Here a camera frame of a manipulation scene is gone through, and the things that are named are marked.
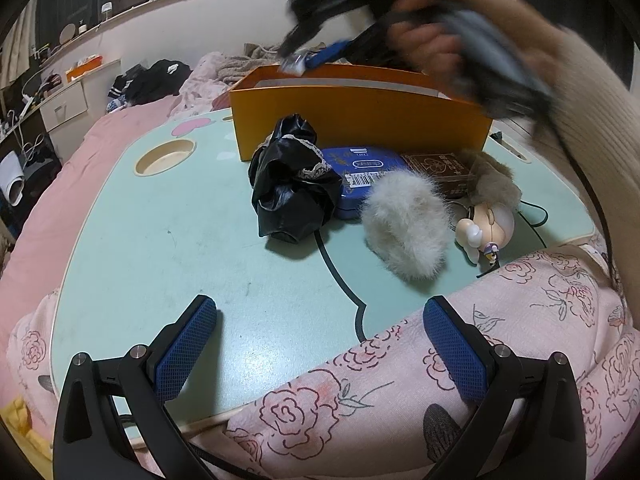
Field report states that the brown paper carton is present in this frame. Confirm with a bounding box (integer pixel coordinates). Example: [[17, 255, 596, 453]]
[[400, 151, 478, 200]]

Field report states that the person's right forearm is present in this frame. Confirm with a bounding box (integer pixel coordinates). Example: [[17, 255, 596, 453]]
[[520, 0, 640, 306]]

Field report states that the beige curtain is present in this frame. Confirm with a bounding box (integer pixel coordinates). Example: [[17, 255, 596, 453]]
[[7, 0, 42, 68]]

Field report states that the pink bed sheet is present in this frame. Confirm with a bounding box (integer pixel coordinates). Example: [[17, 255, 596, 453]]
[[12, 95, 181, 281]]

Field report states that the white drawer cabinet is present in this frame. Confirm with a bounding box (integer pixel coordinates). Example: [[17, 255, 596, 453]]
[[39, 80, 91, 133]]

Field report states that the person's right hand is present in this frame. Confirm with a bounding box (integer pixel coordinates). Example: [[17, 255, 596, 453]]
[[389, 0, 562, 87]]

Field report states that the orange cardboard box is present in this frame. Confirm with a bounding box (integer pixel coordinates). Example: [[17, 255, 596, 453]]
[[229, 64, 493, 162]]

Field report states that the beige fluffy earmuff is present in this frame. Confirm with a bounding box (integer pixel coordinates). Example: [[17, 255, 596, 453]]
[[460, 149, 523, 208]]

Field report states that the black lace-trimmed cloth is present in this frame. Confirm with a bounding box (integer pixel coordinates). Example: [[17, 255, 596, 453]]
[[248, 114, 343, 243]]

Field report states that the doll figure with white hat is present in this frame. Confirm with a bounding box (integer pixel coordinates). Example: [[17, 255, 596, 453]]
[[454, 201, 516, 266]]

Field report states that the mint green desktop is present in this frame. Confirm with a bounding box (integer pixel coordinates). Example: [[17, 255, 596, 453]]
[[50, 109, 608, 431]]

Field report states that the blue tin box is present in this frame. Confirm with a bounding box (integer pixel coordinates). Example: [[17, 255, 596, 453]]
[[320, 146, 408, 221]]

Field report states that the grey-white fluffy earmuff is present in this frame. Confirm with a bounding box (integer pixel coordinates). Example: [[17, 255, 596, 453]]
[[360, 169, 455, 282]]

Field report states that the black striped clothes pile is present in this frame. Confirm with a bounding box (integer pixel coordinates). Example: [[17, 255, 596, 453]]
[[106, 59, 192, 111]]

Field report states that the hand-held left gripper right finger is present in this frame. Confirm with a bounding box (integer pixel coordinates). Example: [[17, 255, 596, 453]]
[[422, 295, 588, 480]]

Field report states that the orange box on cabinet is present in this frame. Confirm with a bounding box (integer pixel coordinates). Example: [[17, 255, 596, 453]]
[[65, 55, 106, 81]]

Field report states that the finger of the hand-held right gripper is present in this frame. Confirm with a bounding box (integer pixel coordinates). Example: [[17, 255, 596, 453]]
[[277, 0, 451, 61], [300, 15, 401, 70]]

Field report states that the beige knit sweater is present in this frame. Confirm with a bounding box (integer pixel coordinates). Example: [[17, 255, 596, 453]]
[[220, 42, 281, 83]]

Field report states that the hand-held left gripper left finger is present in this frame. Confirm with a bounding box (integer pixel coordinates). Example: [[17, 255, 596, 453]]
[[52, 295, 218, 480]]

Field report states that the white curved device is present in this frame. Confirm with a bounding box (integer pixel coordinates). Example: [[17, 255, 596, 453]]
[[0, 152, 26, 206]]

